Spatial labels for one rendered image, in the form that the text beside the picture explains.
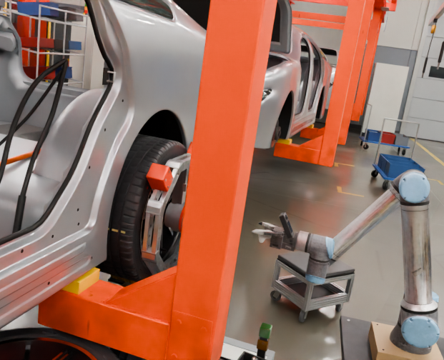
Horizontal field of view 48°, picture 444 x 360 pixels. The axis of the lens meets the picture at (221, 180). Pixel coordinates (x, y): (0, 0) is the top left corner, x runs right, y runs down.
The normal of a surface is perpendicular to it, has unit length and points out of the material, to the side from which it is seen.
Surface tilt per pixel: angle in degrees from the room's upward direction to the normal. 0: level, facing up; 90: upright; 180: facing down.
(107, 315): 90
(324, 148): 90
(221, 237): 90
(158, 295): 90
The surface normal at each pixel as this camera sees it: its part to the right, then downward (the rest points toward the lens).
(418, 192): -0.35, 0.03
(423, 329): -0.33, 0.25
